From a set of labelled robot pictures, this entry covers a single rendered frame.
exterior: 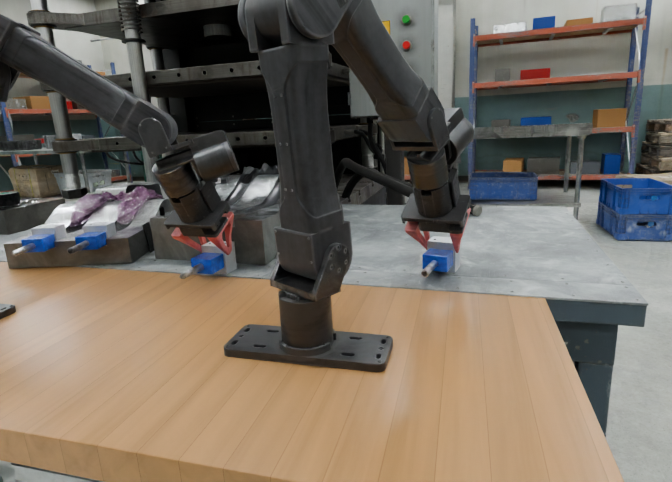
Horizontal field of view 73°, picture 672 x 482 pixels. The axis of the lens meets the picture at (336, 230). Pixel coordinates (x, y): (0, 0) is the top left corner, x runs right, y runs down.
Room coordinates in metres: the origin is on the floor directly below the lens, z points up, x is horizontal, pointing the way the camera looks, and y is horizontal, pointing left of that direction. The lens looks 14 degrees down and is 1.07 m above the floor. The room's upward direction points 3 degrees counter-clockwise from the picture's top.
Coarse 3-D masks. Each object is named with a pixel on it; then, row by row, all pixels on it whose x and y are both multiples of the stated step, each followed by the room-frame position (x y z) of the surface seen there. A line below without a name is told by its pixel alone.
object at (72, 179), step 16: (32, 0) 1.96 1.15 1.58; (144, 0) 2.61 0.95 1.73; (48, 32) 1.97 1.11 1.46; (160, 64) 2.61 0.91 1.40; (64, 112) 1.97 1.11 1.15; (64, 128) 1.96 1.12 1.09; (64, 160) 1.95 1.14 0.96; (368, 160) 2.24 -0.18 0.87; (64, 176) 1.96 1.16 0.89; (64, 192) 1.95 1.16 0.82; (80, 192) 1.96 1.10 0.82
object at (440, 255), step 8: (432, 240) 0.77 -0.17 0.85; (440, 240) 0.77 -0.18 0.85; (448, 240) 0.77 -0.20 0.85; (432, 248) 0.76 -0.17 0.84; (440, 248) 0.76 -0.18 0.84; (448, 248) 0.75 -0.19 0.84; (424, 256) 0.73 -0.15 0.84; (432, 256) 0.72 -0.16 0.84; (440, 256) 0.72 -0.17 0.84; (448, 256) 0.72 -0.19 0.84; (456, 256) 0.75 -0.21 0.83; (424, 264) 0.73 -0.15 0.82; (432, 264) 0.70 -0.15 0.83; (440, 264) 0.72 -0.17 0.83; (448, 264) 0.72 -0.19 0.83; (456, 264) 0.75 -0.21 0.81; (424, 272) 0.69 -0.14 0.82
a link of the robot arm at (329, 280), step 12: (336, 252) 0.49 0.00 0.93; (348, 252) 0.50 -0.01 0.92; (276, 264) 0.53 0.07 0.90; (324, 264) 0.48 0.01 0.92; (336, 264) 0.49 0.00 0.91; (276, 276) 0.52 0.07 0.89; (288, 276) 0.53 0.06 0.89; (300, 276) 0.52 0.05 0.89; (324, 276) 0.47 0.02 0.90; (336, 276) 0.49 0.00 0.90; (288, 288) 0.49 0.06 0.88; (300, 288) 0.48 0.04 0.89; (312, 288) 0.48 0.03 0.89; (324, 288) 0.47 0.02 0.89; (336, 288) 0.48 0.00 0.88; (312, 300) 0.47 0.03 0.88
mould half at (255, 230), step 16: (256, 176) 1.20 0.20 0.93; (272, 176) 1.19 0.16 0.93; (224, 192) 1.15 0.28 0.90; (256, 192) 1.12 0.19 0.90; (240, 208) 1.00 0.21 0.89; (272, 208) 0.99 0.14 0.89; (160, 224) 0.92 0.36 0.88; (240, 224) 0.86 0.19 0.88; (256, 224) 0.85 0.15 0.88; (272, 224) 0.89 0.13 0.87; (160, 240) 0.92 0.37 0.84; (176, 240) 0.91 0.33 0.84; (208, 240) 0.88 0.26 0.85; (224, 240) 0.87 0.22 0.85; (240, 240) 0.86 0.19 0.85; (256, 240) 0.85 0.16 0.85; (272, 240) 0.88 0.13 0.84; (160, 256) 0.92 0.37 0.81; (176, 256) 0.91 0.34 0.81; (192, 256) 0.90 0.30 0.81; (240, 256) 0.86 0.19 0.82; (256, 256) 0.85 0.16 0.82; (272, 256) 0.87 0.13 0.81
